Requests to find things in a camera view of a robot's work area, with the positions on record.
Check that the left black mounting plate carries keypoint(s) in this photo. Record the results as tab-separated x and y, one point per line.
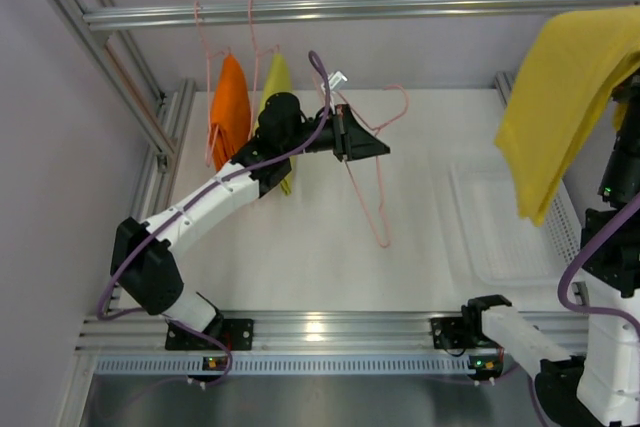
236	335

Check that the aluminium hanging rail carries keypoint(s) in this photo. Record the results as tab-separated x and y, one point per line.
108	19

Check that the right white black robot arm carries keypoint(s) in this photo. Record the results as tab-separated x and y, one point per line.
600	387

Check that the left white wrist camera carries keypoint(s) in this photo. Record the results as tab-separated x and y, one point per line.
334	83

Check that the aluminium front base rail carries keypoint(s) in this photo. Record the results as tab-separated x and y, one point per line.
279	332

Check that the olive green trousers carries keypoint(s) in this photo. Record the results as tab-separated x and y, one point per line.
279	80

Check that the orange trousers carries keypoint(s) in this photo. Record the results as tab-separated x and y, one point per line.
230	114

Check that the white plastic basket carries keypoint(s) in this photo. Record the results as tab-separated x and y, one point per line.
504	249

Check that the black mounting plate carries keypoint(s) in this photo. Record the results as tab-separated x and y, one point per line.
456	333
236	335

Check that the left aluminium frame struts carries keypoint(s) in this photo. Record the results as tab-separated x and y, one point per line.
121	63

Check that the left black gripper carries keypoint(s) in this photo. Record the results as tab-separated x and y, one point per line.
341	133

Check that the yellow trousers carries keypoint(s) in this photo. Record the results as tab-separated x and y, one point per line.
540	144

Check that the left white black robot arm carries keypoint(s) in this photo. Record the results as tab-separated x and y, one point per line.
145	255

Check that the pink hanger of green trousers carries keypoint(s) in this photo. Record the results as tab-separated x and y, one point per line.
258	55

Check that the pink hanger with orange trousers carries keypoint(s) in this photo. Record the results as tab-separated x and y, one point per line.
209	55

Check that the grey slotted cable duct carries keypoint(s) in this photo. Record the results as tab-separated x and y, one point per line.
245	365

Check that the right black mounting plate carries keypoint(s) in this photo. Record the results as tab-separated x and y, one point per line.
456	333

